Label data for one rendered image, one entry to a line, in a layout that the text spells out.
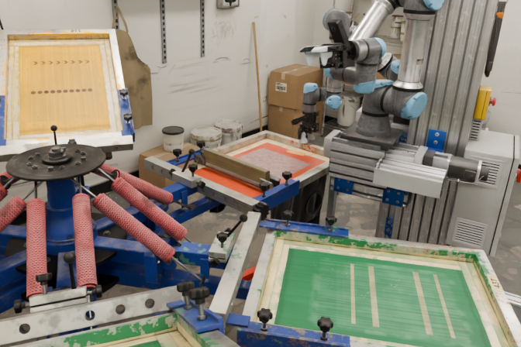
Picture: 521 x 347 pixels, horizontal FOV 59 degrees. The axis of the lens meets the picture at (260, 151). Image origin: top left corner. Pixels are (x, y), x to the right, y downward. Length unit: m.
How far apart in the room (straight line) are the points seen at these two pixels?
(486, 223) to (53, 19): 3.10
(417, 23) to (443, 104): 0.44
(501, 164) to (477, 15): 0.61
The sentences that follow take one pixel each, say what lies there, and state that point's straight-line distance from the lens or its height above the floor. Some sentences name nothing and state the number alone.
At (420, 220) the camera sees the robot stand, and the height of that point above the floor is 0.82.
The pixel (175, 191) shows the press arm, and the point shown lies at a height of 1.04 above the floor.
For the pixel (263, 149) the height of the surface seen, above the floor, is 0.96.
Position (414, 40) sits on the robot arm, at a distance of 1.89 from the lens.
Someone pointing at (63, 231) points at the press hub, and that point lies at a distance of 1.66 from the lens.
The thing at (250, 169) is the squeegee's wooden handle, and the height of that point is 1.04.
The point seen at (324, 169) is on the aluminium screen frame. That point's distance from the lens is 2.34.
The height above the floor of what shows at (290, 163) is 0.96.
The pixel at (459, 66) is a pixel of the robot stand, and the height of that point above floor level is 1.56.
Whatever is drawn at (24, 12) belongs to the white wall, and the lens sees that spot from 3.72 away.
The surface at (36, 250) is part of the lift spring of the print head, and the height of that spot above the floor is 1.17.
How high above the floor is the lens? 1.91
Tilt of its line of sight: 22 degrees down
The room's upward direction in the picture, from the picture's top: 2 degrees clockwise
